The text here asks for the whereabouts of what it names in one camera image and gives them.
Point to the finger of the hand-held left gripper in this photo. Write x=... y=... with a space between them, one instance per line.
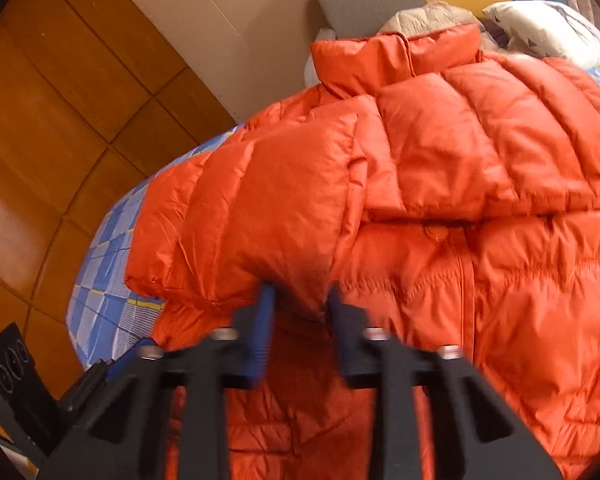
x=92 y=382

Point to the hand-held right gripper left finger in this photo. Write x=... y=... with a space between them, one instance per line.
x=261 y=332

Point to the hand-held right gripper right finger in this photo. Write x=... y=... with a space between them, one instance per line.
x=342 y=335

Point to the orange puffer jacket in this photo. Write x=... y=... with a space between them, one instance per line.
x=430 y=170

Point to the blue plaid bed sheet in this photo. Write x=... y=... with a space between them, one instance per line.
x=110 y=285

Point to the beige headboard panel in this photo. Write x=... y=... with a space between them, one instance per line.
x=215 y=20

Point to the beige garment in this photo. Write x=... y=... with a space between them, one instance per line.
x=430 y=17

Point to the white patterned pillow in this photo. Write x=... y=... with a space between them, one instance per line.
x=545 y=25

